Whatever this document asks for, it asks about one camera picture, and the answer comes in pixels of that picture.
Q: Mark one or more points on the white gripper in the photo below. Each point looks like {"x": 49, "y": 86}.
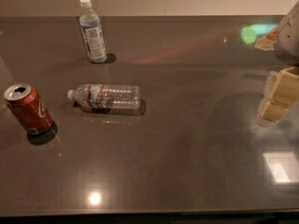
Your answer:
{"x": 288, "y": 37}

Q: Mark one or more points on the clear water bottle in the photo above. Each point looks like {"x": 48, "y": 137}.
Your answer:
{"x": 106, "y": 96}

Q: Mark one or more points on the red soda can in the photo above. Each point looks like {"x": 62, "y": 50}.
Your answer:
{"x": 28, "y": 108}

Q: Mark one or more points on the blue label water bottle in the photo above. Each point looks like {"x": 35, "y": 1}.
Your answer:
{"x": 92, "y": 33}

